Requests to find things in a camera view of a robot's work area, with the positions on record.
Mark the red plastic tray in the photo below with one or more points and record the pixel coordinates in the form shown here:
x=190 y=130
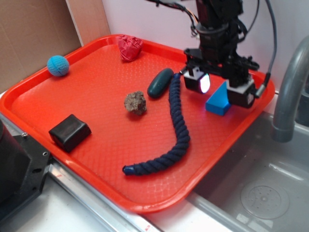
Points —
x=94 y=91

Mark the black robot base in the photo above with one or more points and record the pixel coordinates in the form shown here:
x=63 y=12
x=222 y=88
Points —
x=23 y=167

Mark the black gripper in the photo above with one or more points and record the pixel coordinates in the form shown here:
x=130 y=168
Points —
x=217 y=54

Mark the grey curved faucet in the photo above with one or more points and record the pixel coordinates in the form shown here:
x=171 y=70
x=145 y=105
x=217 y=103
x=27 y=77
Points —
x=293 y=100

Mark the round sink drain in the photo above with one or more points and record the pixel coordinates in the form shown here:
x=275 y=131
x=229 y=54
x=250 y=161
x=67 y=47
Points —
x=264 y=201

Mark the black rectangular block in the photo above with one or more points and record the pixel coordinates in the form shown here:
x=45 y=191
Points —
x=69 y=133

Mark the brown cardboard panel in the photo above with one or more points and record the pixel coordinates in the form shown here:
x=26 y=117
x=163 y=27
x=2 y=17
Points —
x=31 y=31

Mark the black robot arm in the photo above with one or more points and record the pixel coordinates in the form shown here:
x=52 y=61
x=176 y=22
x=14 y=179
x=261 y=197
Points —
x=211 y=13

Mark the brown rough rock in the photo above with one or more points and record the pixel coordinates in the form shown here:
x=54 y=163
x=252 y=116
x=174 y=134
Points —
x=135 y=103

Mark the blue rectangular block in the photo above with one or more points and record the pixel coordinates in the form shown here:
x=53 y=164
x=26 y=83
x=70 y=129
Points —
x=218 y=103

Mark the grey plastic sink basin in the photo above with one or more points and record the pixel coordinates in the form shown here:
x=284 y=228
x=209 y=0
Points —
x=215 y=206

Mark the light blue knitted ball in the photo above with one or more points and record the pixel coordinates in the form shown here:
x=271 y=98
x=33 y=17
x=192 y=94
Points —
x=58 y=66

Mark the dark green oval object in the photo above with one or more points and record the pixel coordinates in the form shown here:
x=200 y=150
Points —
x=160 y=83

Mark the red crumpled cloth heart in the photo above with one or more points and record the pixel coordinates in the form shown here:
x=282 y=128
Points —
x=130 y=47

